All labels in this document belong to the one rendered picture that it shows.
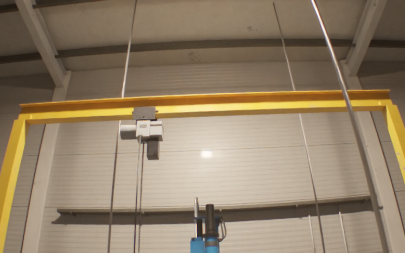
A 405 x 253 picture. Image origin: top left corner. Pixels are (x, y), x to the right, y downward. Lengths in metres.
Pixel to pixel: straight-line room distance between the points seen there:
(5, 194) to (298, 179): 5.05
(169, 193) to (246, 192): 1.47
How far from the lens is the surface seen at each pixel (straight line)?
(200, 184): 6.35
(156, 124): 4.12
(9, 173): 4.55
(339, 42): 8.01
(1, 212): 4.41
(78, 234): 6.56
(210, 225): 4.14
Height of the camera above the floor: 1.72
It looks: 30 degrees up
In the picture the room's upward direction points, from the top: 2 degrees counter-clockwise
